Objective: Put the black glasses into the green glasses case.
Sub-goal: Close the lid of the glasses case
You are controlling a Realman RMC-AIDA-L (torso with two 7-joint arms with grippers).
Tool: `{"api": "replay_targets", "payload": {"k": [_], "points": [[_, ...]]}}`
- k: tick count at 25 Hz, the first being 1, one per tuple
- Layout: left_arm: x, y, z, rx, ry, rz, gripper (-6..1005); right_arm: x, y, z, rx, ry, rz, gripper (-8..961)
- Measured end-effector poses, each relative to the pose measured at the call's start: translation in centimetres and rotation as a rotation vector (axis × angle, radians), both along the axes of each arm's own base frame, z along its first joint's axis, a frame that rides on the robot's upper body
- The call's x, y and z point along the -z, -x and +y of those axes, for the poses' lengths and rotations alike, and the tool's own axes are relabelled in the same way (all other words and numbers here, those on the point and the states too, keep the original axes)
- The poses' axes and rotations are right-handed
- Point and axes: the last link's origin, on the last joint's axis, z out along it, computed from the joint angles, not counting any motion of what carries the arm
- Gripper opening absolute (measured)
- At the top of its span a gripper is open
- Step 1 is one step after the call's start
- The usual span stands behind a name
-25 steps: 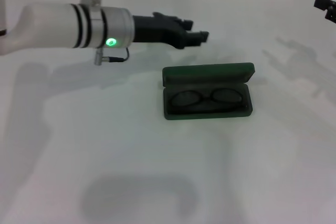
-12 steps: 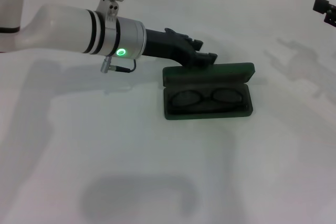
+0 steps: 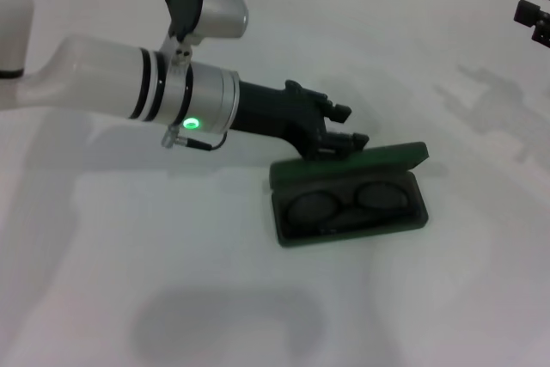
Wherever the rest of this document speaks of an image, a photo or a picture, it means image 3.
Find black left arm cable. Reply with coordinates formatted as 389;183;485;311
161;124;229;152

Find black framed glasses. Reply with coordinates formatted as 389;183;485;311
285;180;412;235

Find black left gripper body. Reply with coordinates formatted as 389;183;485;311
229;78;333;160

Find green glasses case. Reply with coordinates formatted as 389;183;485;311
269;141;431;248

